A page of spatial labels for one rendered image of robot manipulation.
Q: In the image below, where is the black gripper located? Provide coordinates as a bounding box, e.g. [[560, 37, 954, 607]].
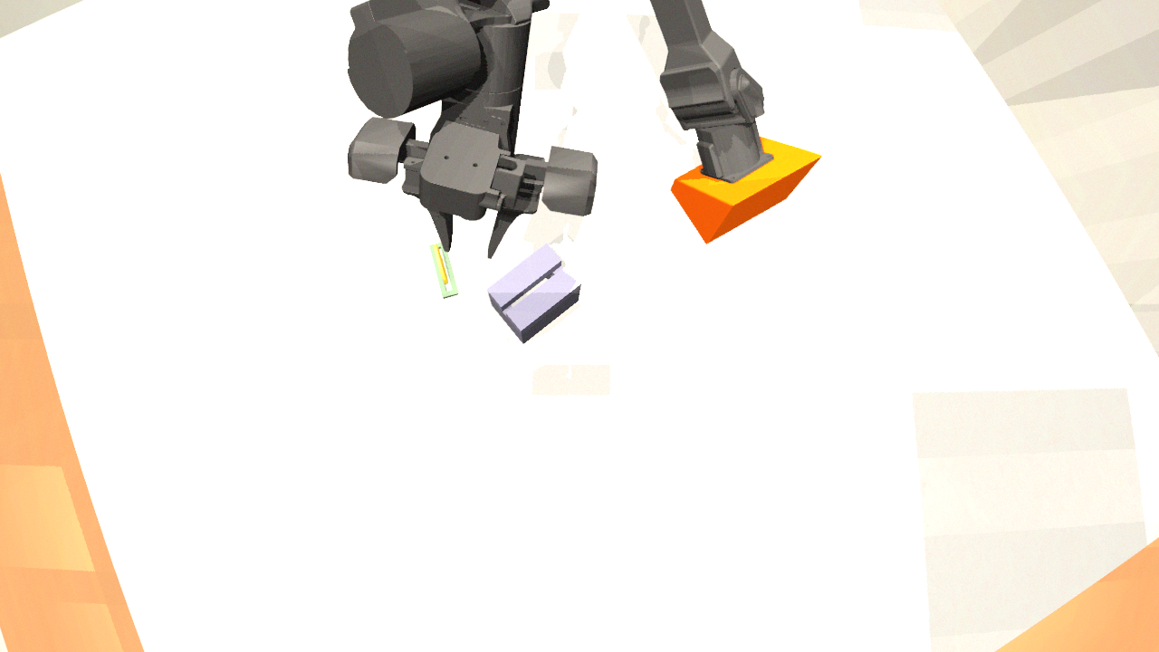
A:
[[348, 83, 599, 259]]

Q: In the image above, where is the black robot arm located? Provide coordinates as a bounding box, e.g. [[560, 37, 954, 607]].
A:
[[347, 0, 773, 221]]

